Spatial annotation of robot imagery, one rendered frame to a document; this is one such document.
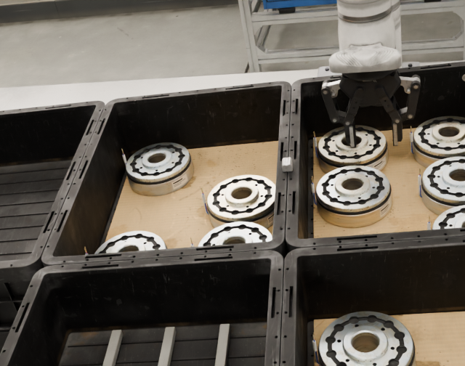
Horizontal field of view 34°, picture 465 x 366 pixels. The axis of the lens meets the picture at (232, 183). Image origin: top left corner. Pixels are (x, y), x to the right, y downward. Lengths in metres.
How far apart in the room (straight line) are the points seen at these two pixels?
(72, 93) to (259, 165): 0.76
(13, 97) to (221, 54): 1.71
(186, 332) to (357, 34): 0.44
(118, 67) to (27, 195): 2.33
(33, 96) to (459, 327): 1.25
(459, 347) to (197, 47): 2.84
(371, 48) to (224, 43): 2.58
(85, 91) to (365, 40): 0.95
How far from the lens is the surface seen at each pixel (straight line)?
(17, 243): 1.18
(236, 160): 1.22
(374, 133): 1.18
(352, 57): 1.00
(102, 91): 1.82
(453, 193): 1.05
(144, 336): 0.96
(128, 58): 3.64
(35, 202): 1.26
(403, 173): 1.15
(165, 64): 3.50
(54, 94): 1.87
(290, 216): 0.92
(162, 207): 1.15
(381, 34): 1.03
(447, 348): 0.90
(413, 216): 1.07
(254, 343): 0.92
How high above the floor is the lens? 1.50
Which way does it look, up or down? 35 degrees down
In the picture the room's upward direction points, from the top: 12 degrees counter-clockwise
